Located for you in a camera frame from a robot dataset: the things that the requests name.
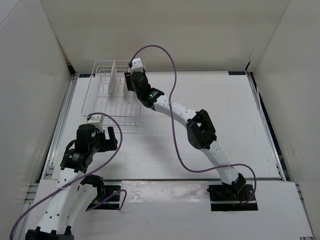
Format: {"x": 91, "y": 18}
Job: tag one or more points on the white plate left in rack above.
{"x": 112, "y": 79}

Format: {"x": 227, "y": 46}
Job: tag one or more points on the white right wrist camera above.
{"x": 136, "y": 65}

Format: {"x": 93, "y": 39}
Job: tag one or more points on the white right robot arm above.
{"x": 201, "y": 133}

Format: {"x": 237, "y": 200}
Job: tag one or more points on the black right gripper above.
{"x": 128, "y": 80}

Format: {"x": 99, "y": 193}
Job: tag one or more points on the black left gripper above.
{"x": 108, "y": 144}

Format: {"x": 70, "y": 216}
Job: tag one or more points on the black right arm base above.
{"x": 223, "y": 200}

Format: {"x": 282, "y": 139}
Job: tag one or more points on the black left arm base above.
{"x": 113, "y": 203}

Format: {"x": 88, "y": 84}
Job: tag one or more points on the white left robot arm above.
{"x": 76, "y": 189}

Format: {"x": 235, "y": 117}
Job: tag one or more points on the white wire dish rack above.
{"x": 125, "y": 109}

